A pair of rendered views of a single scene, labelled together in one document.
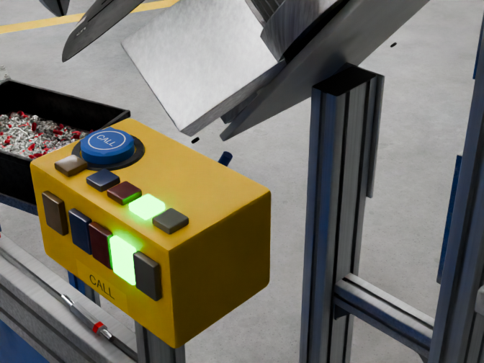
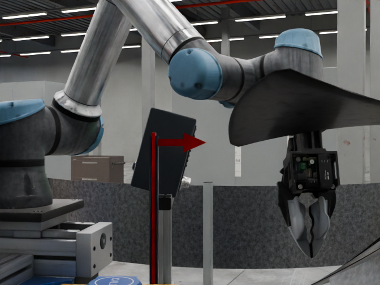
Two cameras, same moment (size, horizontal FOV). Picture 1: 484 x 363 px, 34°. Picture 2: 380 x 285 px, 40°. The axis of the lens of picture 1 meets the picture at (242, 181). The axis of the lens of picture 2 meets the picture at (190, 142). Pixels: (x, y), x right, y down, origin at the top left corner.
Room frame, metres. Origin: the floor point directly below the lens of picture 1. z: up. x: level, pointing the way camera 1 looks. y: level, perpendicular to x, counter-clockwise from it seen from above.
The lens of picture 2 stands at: (0.30, -0.21, 1.19)
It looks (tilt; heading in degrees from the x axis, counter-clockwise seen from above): 1 degrees down; 46
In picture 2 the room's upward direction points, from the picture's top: straight up
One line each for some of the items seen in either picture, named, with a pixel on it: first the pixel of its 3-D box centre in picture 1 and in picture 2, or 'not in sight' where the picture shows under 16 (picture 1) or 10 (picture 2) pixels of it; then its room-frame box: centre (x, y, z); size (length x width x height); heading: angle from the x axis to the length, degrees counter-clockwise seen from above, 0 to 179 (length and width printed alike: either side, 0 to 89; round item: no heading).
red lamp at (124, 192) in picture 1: (124, 193); not in sight; (0.46, 0.08, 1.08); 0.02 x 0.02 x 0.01; 46
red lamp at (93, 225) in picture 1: (102, 245); not in sight; (0.45, 0.10, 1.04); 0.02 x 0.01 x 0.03; 46
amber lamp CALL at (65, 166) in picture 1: (70, 165); not in sight; (0.50, 0.13, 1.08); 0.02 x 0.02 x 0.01; 46
